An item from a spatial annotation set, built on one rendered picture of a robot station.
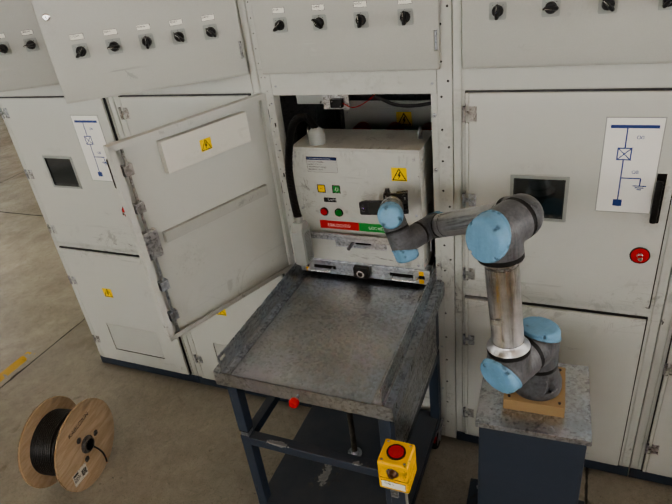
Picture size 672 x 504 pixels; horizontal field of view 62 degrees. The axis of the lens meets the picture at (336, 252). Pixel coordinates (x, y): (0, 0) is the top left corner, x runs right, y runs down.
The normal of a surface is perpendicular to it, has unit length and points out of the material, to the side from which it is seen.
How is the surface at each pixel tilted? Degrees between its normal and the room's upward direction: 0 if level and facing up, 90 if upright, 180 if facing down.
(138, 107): 90
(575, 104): 90
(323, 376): 0
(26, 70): 90
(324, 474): 0
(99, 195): 90
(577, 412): 0
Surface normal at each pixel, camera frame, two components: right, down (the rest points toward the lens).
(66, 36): 0.22, 0.47
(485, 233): -0.78, 0.29
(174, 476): -0.11, -0.86
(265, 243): 0.72, 0.27
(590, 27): -0.37, 0.50
